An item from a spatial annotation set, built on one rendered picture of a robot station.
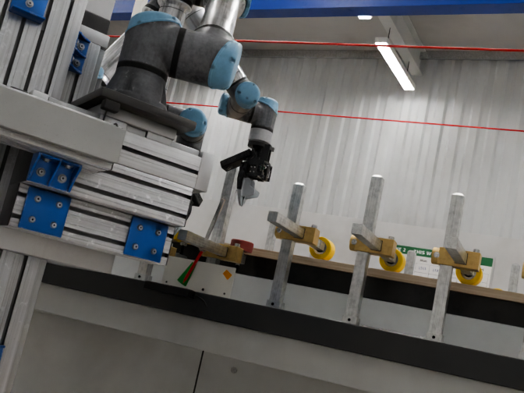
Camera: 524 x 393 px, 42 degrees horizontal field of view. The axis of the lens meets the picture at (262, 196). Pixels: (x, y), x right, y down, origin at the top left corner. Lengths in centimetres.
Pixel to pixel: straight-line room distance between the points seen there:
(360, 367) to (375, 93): 856
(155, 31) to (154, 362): 138
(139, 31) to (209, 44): 16
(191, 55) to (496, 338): 128
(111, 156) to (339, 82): 951
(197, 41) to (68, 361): 159
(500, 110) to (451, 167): 102
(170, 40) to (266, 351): 106
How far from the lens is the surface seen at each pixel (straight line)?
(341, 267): 233
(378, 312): 229
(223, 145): 1121
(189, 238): 202
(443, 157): 987
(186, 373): 252
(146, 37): 156
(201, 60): 155
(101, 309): 248
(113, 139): 134
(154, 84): 154
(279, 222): 196
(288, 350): 216
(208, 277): 226
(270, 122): 223
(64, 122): 132
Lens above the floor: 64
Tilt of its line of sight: 10 degrees up
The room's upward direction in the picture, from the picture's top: 12 degrees clockwise
